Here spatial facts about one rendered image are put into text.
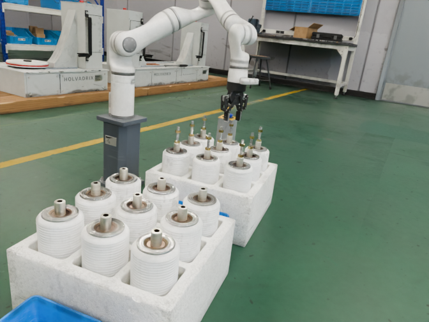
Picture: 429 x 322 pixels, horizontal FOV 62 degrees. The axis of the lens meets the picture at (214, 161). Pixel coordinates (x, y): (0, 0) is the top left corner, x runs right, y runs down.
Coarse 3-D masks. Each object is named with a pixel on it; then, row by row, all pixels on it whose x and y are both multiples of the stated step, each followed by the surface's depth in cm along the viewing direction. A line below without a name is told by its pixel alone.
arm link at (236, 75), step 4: (232, 68) 131; (236, 68) 130; (232, 72) 131; (236, 72) 131; (240, 72) 130; (244, 72) 131; (228, 76) 133; (232, 76) 131; (236, 76) 131; (240, 76) 131; (244, 76) 131; (228, 80) 134; (232, 80) 132; (236, 80) 131; (240, 80) 131; (244, 80) 127; (248, 80) 128; (252, 80) 130; (256, 80) 132; (244, 84) 128; (248, 84) 129
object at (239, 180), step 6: (228, 168) 116; (252, 168) 118; (228, 174) 116; (234, 174) 115; (240, 174) 114; (246, 174) 115; (252, 174) 118; (228, 180) 116; (234, 180) 115; (240, 180) 115; (246, 180) 116; (222, 186) 122; (228, 186) 117; (234, 186) 116; (240, 186) 116; (246, 186) 117; (246, 192) 118
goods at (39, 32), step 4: (32, 28) 554; (36, 28) 547; (40, 28) 552; (8, 32) 512; (12, 32) 520; (32, 32) 555; (36, 32) 549; (40, 32) 554; (36, 36) 548; (40, 36) 556; (44, 36) 563
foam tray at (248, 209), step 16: (160, 176) 122; (176, 176) 122; (272, 176) 139; (192, 192) 119; (208, 192) 117; (224, 192) 114; (240, 192) 115; (256, 192) 116; (272, 192) 148; (224, 208) 116; (240, 208) 114; (256, 208) 122; (240, 224) 115; (256, 224) 129; (240, 240) 117
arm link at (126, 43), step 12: (168, 12) 138; (144, 24) 134; (156, 24) 135; (168, 24) 137; (120, 36) 129; (132, 36) 131; (144, 36) 133; (156, 36) 137; (120, 48) 130; (132, 48) 132
